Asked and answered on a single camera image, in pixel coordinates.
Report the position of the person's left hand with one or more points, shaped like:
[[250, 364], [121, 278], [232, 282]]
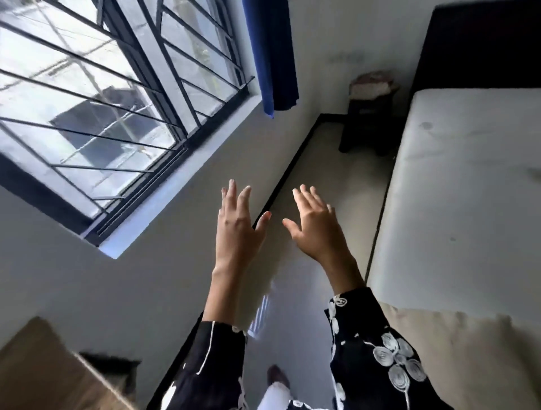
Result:
[[236, 240]]

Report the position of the person's right hand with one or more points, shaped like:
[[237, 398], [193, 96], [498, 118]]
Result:
[[321, 232]]

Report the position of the beige pillow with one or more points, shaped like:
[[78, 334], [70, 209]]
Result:
[[473, 363]]

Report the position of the dark wooden bed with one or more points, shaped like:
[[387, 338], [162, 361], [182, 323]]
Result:
[[477, 42]]

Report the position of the person's right forearm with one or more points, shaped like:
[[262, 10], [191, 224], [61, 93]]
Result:
[[344, 274]]

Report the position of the person's left foot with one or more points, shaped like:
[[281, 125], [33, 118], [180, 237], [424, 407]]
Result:
[[277, 375]]

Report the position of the black stool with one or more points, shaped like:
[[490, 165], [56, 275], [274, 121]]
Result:
[[367, 122]]

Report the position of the white mattress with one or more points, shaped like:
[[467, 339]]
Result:
[[456, 190]]

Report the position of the black floral blouse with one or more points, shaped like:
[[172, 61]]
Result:
[[372, 380]]

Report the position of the light grey jeans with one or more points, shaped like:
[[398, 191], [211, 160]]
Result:
[[274, 399]]

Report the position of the dark blue curtain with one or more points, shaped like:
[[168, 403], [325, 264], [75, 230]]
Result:
[[270, 50]]

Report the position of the barred window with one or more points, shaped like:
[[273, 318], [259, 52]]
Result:
[[139, 63]]

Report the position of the white wall socket plate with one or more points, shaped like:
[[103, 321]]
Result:
[[346, 57]]

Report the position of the wooden wall shelf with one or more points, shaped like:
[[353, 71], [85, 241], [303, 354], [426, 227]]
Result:
[[38, 371]]

